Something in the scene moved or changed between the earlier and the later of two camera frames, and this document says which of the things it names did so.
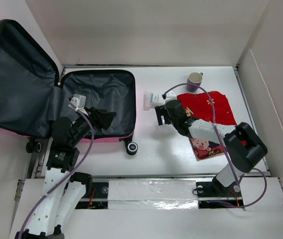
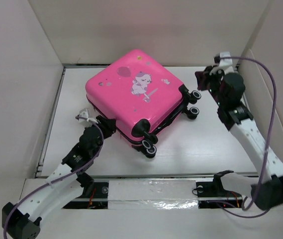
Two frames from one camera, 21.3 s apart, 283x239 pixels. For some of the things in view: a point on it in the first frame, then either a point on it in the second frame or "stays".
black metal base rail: x=211 y=193 stays
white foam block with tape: x=164 y=194 stays
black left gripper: x=101 y=118 → x=107 y=125
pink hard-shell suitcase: x=23 y=93 → x=142 y=96
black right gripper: x=160 y=113 → x=201 y=77
